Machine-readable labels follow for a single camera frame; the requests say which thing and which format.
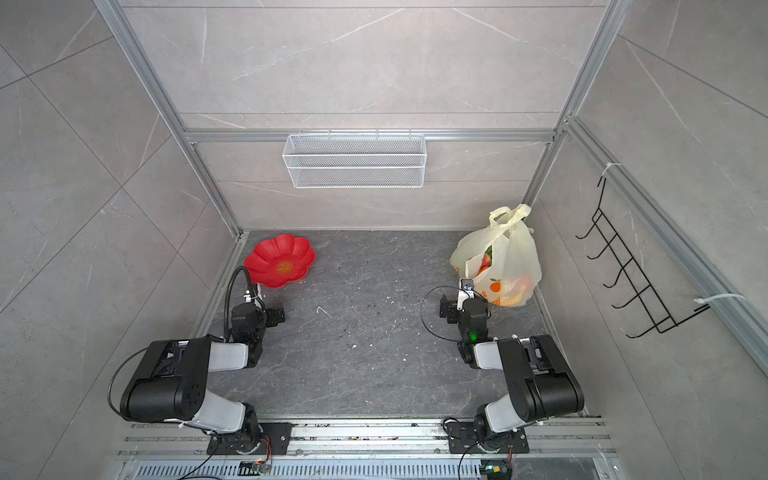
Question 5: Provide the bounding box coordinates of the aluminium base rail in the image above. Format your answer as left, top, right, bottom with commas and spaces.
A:
116, 418, 619, 463

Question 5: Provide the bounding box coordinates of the white wire mesh basket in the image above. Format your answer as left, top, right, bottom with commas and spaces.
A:
282, 133, 428, 189

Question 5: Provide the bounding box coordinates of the yellowish plastic bag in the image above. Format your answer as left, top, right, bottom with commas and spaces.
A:
450, 204, 542, 307

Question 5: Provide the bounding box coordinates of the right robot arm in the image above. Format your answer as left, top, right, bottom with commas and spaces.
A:
439, 290, 585, 441

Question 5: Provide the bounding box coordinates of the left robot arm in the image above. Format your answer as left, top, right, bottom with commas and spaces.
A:
116, 303, 285, 438

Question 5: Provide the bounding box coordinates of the red fake fruit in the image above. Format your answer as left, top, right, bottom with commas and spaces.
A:
478, 252, 492, 274

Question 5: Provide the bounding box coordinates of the yellow fake banana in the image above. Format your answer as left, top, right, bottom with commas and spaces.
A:
499, 283, 532, 307

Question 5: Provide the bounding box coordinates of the left black corrugated cable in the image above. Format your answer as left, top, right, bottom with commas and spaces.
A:
223, 265, 260, 343

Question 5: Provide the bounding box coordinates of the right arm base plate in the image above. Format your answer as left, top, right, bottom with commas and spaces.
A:
441, 418, 530, 454

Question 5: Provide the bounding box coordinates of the red flower-shaped plate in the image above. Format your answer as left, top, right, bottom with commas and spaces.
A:
244, 234, 316, 289

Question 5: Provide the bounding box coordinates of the black wire hook rack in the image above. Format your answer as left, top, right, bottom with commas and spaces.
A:
575, 177, 711, 339

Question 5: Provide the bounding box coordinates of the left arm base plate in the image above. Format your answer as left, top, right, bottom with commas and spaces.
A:
206, 422, 293, 456

